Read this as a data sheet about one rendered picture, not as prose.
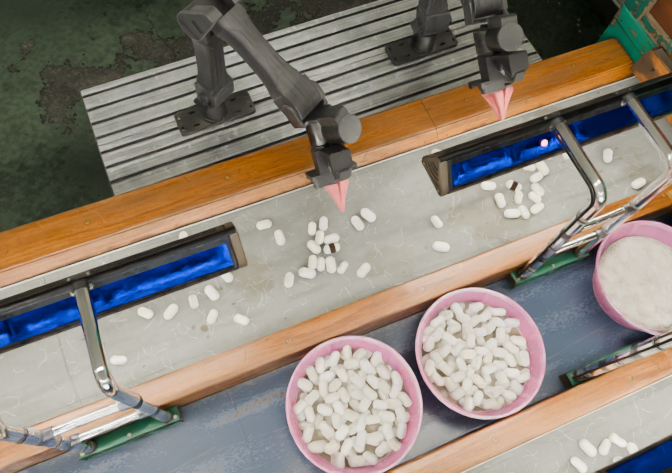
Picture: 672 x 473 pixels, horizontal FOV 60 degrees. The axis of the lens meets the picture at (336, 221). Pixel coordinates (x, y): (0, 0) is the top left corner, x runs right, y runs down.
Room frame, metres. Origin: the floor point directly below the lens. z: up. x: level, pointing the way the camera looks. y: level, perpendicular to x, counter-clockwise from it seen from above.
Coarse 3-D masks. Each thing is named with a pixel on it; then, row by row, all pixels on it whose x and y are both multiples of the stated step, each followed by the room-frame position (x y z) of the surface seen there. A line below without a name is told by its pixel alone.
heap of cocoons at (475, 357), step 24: (456, 312) 0.37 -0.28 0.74; (480, 312) 0.38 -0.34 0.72; (504, 312) 0.38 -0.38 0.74; (432, 336) 0.31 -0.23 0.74; (456, 336) 0.32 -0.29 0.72; (480, 336) 0.33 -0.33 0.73; (504, 336) 0.33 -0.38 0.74; (432, 360) 0.26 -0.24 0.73; (456, 360) 0.27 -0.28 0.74; (480, 360) 0.27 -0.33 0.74; (504, 360) 0.28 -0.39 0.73; (528, 360) 0.29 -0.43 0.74; (432, 384) 0.22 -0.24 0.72; (456, 384) 0.22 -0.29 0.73; (480, 384) 0.23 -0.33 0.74; (504, 384) 0.23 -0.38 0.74; (480, 408) 0.18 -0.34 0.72
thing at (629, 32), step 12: (624, 12) 1.20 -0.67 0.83; (612, 24) 1.21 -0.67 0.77; (624, 24) 1.18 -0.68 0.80; (636, 24) 1.15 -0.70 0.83; (612, 36) 1.19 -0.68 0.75; (624, 36) 1.16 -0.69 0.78; (636, 36) 1.14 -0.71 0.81; (648, 36) 1.11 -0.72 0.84; (624, 48) 1.14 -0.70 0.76; (636, 48) 1.12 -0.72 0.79; (648, 48) 1.09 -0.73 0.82; (636, 60) 1.10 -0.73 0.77
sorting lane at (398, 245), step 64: (640, 128) 0.91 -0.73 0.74; (320, 192) 0.61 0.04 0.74; (384, 192) 0.64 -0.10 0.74; (512, 192) 0.68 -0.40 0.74; (576, 192) 0.70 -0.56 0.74; (256, 256) 0.44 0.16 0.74; (320, 256) 0.46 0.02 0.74; (384, 256) 0.48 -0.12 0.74; (448, 256) 0.50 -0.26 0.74; (128, 320) 0.27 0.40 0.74; (192, 320) 0.28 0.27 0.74; (256, 320) 0.30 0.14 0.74; (0, 384) 0.11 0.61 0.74; (64, 384) 0.13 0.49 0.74; (128, 384) 0.14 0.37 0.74
